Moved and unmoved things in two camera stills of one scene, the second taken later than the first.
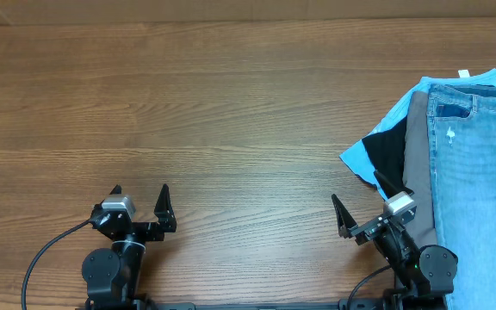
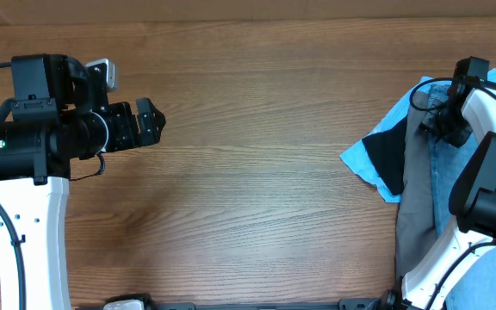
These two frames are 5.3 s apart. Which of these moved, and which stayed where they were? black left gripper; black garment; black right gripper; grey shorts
Moved: black right gripper; black left gripper
Stayed: black garment; grey shorts
